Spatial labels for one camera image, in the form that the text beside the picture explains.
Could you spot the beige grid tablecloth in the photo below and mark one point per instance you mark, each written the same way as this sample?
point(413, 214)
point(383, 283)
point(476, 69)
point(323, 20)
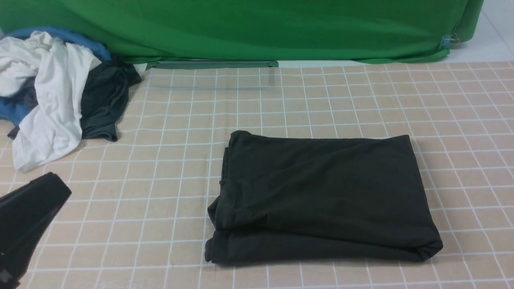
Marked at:
point(137, 217)

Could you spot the green backdrop cloth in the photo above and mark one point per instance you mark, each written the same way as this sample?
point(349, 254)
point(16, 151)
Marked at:
point(367, 31)

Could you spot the dark gray long-sleeved shirt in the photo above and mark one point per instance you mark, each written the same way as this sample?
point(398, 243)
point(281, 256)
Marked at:
point(296, 199)

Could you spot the gray metal rail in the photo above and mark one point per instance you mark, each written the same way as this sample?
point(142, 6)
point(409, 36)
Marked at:
point(208, 64)

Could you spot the blue binder clip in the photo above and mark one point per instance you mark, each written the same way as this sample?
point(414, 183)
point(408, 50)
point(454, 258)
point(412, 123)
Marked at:
point(449, 41)

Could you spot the blue crumpled shirt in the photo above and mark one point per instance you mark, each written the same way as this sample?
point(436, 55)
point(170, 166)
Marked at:
point(76, 38)

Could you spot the dark teal crumpled shirt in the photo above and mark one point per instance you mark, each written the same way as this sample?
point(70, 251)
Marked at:
point(105, 98)

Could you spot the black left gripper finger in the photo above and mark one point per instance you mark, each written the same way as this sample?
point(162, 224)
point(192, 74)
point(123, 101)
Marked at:
point(25, 214)

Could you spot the white crumpled shirt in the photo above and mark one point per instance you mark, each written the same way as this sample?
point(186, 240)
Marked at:
point(60, 70)

